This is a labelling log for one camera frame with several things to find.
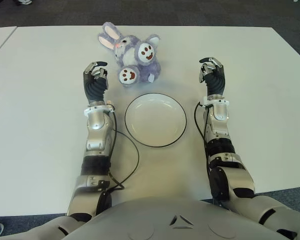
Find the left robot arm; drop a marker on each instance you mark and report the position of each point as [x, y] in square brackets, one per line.
[97, 125]

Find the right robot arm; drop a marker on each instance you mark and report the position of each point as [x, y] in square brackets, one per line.
[220, 140]

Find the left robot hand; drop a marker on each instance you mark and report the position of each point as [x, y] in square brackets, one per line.
[96, 87]

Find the white sneaker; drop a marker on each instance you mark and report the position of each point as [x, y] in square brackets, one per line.
[23, 1]

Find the purple plush bunny doll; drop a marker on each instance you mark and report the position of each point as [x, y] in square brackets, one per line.
[130, 55]

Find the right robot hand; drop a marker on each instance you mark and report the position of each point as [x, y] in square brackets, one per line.
[215, 82]

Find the white plate with black rim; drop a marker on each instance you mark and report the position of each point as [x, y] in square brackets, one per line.
[155, 120]

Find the grey robot torso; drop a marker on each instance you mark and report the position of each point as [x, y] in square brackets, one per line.
[165, 225]

